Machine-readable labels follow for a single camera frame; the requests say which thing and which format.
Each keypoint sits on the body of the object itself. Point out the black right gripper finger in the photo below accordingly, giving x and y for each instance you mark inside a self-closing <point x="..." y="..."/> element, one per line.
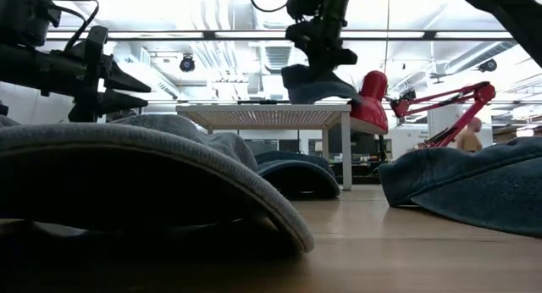
<point x="324" y="75"/>

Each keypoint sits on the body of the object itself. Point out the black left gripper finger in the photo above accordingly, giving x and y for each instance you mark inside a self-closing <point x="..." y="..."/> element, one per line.
<point x="120" y="102"/>
<point x="123" y="83"/>

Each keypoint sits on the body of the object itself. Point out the dark blue denim cap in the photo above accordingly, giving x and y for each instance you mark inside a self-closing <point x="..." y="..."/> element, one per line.
<point x="296" y="87"/>
<point x="296" y="174"/>
<point x="466" y="187"/>

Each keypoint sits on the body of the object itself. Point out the grey baseball cap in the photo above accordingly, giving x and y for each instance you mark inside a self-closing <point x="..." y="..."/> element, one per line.
<point x="190" y="134"/>

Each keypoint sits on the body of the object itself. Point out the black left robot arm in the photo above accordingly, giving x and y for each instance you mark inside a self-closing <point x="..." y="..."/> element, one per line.
<point x="34" y="68"/>

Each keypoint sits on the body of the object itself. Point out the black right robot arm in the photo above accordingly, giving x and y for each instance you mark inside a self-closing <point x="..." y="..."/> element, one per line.
<point x="521" y="22"/>

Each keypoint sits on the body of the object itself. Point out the red desk lamp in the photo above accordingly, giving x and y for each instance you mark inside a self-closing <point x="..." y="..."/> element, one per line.
<point x="372" y="111"/>

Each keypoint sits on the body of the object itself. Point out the black round ceiling fixture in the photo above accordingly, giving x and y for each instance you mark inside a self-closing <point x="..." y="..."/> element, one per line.
<point x="488" y="65"/>
<point x="187" y="63"/>

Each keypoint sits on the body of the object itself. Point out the white perforated metal shelf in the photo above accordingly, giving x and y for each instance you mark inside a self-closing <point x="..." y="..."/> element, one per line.
<point x="262" y="117"/>

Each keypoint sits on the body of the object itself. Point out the person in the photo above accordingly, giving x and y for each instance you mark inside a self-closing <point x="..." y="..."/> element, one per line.
<point x="469" y="140"/>

